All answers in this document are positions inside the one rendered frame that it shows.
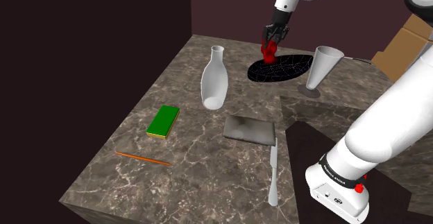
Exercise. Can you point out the orange pencil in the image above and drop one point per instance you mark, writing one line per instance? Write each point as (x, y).
(143, 158)

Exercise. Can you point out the grey rectangular tray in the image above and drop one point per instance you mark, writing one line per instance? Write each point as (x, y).
(249, 130)

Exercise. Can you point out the red figure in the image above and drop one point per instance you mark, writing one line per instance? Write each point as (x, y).
(269, 53)

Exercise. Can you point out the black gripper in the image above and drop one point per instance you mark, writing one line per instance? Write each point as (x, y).
(280, 18)

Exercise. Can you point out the dark robot stand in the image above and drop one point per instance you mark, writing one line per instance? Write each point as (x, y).
(314, 155)

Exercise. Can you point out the brown cardboard boxes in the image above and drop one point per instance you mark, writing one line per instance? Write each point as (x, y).
(402, 49)

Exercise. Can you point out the white bottle vase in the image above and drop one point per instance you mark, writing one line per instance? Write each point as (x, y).
(214, 81)

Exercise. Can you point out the green and yellow sponge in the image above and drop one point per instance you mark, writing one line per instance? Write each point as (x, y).
(163, 122)

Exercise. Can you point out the silver knife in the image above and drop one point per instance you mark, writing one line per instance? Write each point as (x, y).
(273, 174)

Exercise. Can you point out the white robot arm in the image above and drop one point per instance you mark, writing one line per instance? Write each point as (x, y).
(389, 125)

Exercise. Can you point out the black oval plate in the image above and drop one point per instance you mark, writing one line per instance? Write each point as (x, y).
(280, 68)

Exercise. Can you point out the white cone glass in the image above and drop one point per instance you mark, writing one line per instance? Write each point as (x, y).
(320, 68)

